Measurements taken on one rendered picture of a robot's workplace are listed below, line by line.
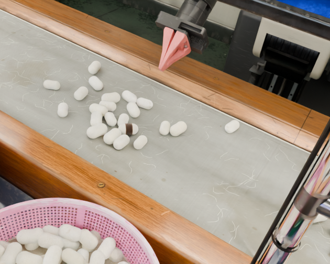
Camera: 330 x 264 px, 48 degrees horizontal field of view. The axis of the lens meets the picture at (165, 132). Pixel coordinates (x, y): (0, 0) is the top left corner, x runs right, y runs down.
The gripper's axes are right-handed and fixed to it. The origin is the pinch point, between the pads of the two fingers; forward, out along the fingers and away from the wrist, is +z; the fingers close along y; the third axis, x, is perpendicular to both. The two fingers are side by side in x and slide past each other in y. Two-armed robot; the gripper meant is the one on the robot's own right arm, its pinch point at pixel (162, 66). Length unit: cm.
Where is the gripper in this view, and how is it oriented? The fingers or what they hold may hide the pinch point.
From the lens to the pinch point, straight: 73.7
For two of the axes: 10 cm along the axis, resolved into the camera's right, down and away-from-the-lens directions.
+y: 8.4, 4.4, -3.2
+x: 2.2, 2.5, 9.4
